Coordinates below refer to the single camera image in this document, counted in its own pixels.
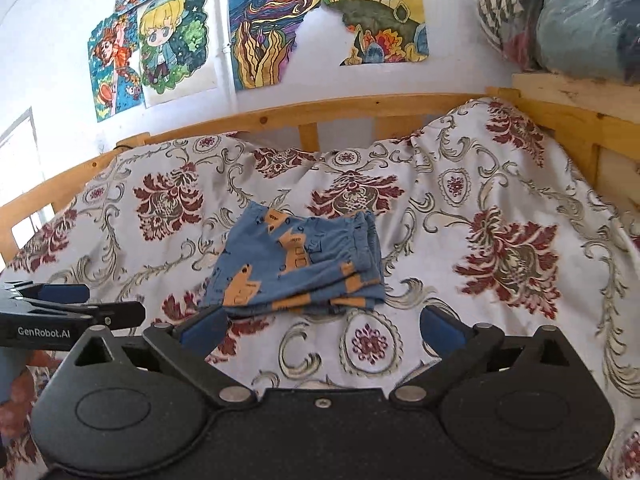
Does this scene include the blue orange patterned pants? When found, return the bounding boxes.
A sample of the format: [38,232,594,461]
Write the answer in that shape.
[201,203,385,318]

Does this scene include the white floral bedspread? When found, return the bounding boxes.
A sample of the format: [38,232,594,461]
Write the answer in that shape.
[1,98,639,479]

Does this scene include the wooden bed frame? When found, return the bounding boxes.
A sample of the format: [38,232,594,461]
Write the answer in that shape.
[1,74,639,260]

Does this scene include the landscape wall drawing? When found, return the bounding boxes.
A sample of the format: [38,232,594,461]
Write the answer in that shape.
[322,0,430,66]

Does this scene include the blond child wall drawing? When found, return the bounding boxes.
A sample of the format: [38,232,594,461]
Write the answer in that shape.
[137,0,217,107]

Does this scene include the red haired girl wall drawing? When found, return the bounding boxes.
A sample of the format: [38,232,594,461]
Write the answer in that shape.
[87,11,144,122]

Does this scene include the starry night wall drawing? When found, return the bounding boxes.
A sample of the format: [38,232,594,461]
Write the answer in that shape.
[228,0,320,91]

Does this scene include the bagged striped bedding bundle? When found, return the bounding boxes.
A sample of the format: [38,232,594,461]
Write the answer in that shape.
[474,0,639,84]

